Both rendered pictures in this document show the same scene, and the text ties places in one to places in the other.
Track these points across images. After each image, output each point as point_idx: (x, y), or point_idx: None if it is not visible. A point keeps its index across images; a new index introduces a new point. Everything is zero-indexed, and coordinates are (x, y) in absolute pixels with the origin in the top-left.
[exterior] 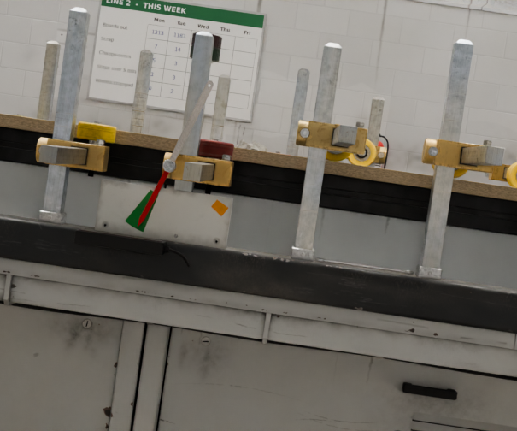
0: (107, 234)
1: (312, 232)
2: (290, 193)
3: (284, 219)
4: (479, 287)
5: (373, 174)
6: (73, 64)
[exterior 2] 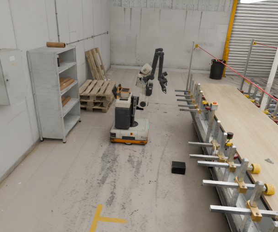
0: (206, 160)
1: (223, 180)
2: (247, 173)
3: (245, 178)
4: (231, 215)
5: (252, 180)
6: (215, 130)
